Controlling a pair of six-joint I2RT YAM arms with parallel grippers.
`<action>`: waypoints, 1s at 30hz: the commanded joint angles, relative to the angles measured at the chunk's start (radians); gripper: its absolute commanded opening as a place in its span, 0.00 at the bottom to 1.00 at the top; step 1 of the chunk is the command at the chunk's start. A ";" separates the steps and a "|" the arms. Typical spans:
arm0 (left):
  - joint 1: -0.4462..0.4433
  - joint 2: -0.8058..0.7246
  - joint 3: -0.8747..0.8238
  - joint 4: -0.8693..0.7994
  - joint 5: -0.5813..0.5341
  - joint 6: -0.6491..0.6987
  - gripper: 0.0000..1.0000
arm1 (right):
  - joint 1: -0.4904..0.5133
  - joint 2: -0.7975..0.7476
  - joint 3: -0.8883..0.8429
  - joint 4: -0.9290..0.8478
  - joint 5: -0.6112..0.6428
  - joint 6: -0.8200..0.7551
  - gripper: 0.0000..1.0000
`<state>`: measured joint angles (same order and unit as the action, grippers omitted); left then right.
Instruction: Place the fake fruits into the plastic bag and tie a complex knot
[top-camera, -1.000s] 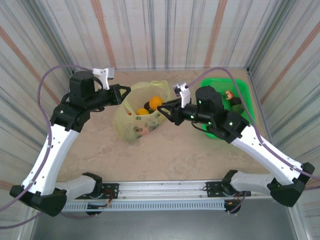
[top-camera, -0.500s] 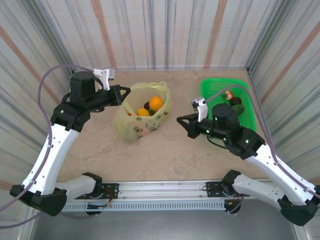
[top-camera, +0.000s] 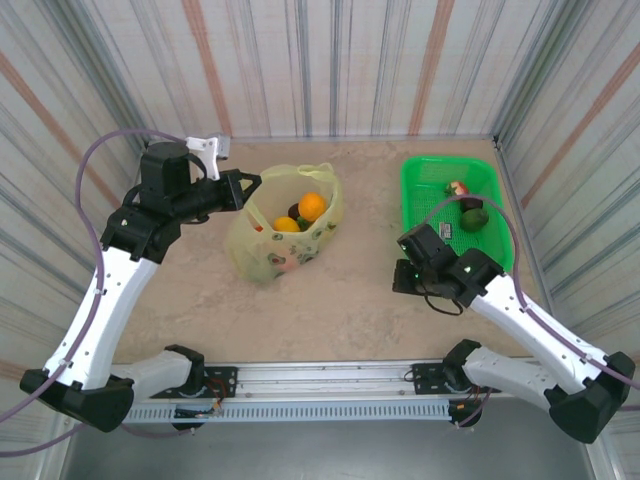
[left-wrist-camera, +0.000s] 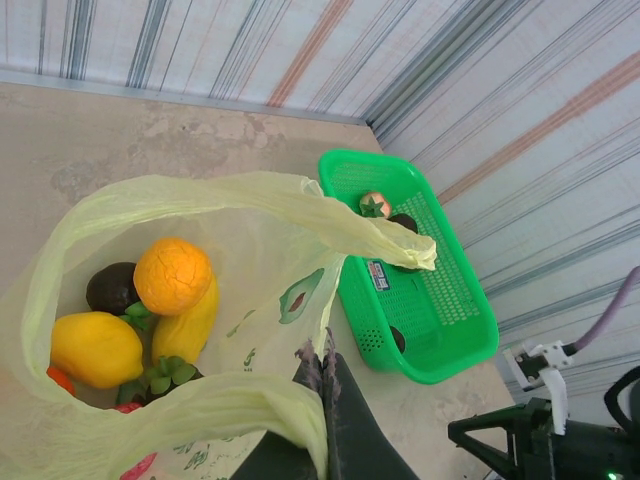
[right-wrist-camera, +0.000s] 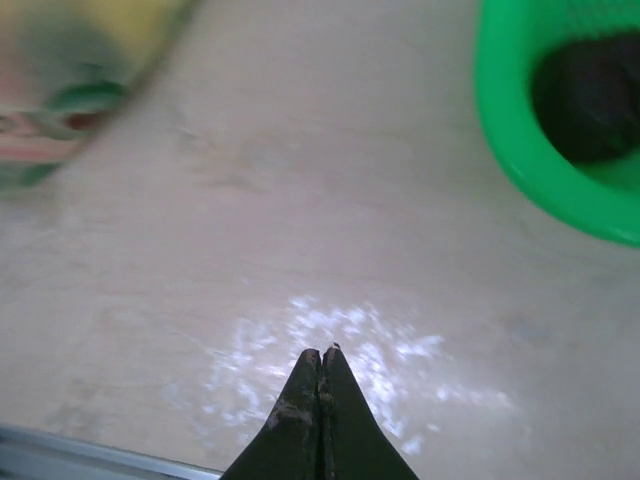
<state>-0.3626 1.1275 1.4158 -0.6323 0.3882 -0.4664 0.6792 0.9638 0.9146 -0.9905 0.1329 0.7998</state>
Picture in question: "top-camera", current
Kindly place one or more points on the yellow fake lemon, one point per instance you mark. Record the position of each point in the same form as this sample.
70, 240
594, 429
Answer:
286, 224

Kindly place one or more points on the fake orange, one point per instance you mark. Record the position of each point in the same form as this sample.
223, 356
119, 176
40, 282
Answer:
311, 206

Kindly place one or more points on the yellow printed plastic bag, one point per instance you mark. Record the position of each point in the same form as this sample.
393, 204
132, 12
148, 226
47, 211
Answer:
280, 255

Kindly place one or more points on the green plastic basket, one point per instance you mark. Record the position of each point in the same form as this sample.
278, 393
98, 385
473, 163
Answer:
430, 175

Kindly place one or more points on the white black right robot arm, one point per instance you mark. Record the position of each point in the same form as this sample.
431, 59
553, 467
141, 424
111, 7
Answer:
530, 325

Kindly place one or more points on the green fake avocado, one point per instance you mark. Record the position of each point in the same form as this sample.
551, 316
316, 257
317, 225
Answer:
474, 220

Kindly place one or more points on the red white fake strawberry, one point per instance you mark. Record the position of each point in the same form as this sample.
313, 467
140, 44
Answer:
457, 189

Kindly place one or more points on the small label sticker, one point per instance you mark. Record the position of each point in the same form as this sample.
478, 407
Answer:
445, 230

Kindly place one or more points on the small controller board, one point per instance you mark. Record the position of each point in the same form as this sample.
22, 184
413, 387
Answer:
462, 407
197, 413

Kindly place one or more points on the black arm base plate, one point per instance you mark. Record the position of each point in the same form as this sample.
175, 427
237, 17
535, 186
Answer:
425, 377
225, 380

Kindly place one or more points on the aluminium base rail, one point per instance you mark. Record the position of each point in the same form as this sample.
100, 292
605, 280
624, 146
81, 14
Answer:
325, 380

